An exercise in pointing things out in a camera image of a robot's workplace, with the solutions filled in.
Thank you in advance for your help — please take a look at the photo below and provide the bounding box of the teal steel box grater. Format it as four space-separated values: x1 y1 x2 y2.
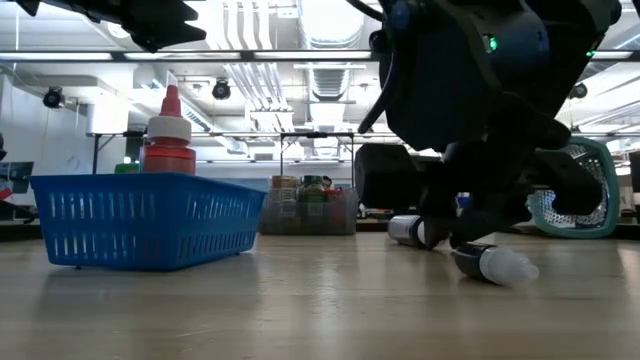
527 135 621 239

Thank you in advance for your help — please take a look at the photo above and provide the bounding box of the dark small dropper bottle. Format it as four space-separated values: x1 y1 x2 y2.
452 241 540 287

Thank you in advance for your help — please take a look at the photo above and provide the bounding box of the red squeeze bottle white cap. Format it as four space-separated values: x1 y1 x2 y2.
141 83 197 176

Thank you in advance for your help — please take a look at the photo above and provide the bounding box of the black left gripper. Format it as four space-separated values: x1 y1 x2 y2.
14 0 208 54

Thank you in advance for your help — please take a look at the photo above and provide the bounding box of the translucent grey plastic bin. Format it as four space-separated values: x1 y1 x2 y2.
258 187 360 236

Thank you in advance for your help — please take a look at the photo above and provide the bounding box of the dark tilted background screen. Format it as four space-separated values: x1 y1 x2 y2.
0 160 35 194

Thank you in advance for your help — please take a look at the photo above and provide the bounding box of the round ventilation duct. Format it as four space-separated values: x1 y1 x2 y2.
297 0 371 101

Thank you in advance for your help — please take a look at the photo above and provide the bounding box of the blue plastic basket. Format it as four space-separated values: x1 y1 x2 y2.
29 172 267 273

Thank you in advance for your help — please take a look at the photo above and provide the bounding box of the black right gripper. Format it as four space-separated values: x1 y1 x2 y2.
354 142 604 251

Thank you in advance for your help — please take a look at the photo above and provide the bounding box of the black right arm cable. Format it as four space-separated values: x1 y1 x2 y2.
344 0 399 136

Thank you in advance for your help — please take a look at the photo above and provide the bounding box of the dark bottle pink tip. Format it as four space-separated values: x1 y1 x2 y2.
387 214 427 249

